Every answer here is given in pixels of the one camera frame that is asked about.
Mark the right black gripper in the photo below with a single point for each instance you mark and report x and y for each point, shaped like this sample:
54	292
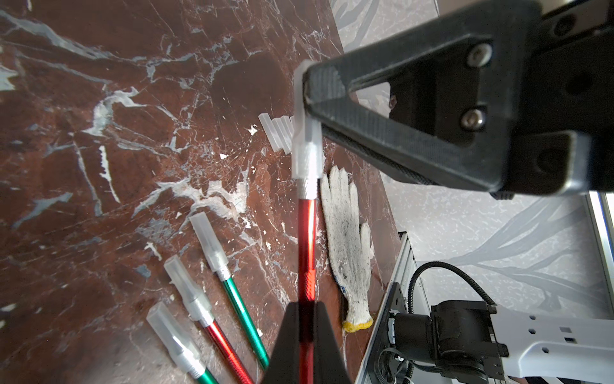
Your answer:
563	143

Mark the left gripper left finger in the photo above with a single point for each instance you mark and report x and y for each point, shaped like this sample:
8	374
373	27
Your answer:
284	361

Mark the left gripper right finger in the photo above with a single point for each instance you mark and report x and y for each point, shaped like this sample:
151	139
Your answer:
328	364

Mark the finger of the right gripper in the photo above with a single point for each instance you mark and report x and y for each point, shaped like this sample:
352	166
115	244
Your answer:
436	104

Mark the translucent protective cap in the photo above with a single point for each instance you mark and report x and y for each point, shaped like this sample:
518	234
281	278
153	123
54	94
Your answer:
307	144
270	131
288	133
279	135

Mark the red carving knife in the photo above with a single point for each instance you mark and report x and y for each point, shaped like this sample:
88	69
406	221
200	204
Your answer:
200	310
307	192

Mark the green carving knife left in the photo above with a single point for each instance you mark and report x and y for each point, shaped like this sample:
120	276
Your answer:
179	344

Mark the green carving knife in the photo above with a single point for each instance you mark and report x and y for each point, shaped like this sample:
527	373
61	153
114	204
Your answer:
218	262
179	344

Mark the green carving knife right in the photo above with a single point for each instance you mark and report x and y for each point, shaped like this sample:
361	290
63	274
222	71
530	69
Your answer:
218	262

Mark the white work glove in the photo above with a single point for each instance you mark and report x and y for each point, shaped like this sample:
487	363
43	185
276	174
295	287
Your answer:
350	248

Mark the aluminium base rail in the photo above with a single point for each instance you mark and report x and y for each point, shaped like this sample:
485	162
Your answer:
515	290

